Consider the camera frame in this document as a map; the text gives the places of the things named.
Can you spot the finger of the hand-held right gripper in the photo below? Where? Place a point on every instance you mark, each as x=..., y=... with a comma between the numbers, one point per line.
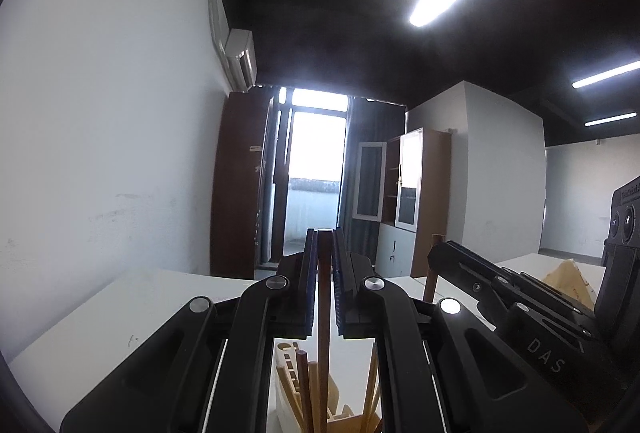
x=465, y=273
x=555, y=298

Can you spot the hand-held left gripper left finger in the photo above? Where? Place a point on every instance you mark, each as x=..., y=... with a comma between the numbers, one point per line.
x=311, y=288

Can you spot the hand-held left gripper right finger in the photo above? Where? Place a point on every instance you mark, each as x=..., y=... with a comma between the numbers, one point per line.
x=340, y=288

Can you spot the dark wooden chopstick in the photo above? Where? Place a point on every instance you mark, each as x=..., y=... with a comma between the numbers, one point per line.
x=305, y=388
x=324, y=313
x=430, y=288

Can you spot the light bamboo chopstick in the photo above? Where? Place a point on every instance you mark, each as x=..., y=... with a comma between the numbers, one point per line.
x=316, y=378
x=371, y=388
x=290, y=393

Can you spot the cream plastic utensil holder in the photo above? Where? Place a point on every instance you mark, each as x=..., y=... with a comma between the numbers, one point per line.
x=280, y=405

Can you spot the brown paper bag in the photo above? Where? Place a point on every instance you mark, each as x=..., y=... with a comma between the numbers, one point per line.
x=575, y=283

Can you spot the grey low cabinet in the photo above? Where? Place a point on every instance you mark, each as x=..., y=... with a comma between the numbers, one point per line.
x=395, y=250

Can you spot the brown wooden cabinet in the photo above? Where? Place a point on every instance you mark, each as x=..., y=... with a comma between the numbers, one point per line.
x=430, y=188

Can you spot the white framed glass cabinet door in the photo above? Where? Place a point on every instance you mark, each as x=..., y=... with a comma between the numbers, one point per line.
x=370, y=180

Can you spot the brown wooden door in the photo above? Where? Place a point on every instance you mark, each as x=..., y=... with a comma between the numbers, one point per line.
x=240, y=188

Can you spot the bright balcony glass door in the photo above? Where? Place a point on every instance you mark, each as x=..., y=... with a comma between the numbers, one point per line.
x=315, y=153

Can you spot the dark curtain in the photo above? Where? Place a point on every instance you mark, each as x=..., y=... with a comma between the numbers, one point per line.
x=375, y=123

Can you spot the white wall air conditioner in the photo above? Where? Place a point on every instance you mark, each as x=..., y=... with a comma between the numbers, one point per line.
x=241, y=58

